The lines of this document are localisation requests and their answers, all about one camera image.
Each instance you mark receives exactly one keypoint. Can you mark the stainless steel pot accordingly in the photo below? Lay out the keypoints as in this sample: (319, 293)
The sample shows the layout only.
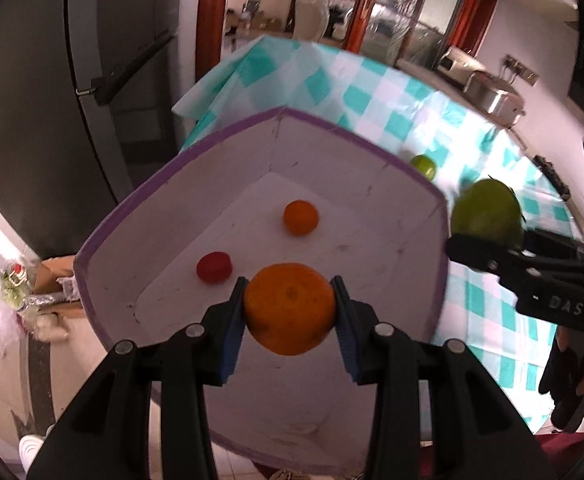
(494, 97)

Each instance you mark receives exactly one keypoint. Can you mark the green apple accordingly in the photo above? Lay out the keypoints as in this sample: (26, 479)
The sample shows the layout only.
(424, 166)
(487, 210)

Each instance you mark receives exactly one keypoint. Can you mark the wall socket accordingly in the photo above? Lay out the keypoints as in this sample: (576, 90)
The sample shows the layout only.
(522, 70)

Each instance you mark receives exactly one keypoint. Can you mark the white ornate chair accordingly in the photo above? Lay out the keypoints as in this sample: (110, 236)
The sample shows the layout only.
(309, 12)

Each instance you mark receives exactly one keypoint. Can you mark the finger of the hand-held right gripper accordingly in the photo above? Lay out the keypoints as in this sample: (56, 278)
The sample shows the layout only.
(482, 255)
(557, 242)

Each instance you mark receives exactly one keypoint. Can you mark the teal checkered tablecloth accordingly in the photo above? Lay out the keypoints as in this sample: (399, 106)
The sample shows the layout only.
(372, 95)

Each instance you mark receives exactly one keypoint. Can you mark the white box with purple rim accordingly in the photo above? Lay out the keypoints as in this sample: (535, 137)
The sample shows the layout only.
(372, 240)

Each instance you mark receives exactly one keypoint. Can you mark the kitchen countertop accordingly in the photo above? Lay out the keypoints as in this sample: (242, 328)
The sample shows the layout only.
(422, 71)

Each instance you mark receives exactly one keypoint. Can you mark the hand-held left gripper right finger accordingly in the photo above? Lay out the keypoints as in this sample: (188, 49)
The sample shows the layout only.
(346, 332)

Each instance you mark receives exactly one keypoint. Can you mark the person's right hand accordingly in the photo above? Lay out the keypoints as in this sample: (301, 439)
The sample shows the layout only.
(567, 380)

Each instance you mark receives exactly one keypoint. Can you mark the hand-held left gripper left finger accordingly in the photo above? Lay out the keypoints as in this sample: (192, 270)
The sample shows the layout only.
(232, 332)

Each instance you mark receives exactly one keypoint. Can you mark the red tomato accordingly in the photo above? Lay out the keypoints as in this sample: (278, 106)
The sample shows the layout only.
(213, 267)

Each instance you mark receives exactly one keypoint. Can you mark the small orange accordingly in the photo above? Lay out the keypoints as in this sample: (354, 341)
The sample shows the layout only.
(300, 217)

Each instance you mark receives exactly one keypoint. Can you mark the red wooden door frame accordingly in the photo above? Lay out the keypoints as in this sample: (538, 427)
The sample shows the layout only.
(367, 5)
(214, 10)
(477, 15)

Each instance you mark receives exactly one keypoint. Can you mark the large orange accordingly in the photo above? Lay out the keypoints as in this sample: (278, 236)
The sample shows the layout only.
(289, 307)

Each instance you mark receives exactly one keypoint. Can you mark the grey refrigerator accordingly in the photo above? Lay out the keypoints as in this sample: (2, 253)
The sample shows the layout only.
(32, 110)

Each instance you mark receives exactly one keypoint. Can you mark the cardboard box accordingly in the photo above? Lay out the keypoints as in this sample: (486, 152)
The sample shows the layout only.
(54, 275)

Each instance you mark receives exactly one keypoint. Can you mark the bag of vegetables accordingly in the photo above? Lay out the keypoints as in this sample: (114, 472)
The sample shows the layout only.
(14, 285)

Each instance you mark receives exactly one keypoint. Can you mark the dark red clothing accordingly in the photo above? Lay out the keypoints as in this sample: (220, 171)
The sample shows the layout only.
(567, 457)

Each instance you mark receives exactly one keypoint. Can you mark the white shoe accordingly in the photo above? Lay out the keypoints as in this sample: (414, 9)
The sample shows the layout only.
(32, 452)

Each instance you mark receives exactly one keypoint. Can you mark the silver toaster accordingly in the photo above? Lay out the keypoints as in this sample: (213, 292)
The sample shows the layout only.
(459, 65)

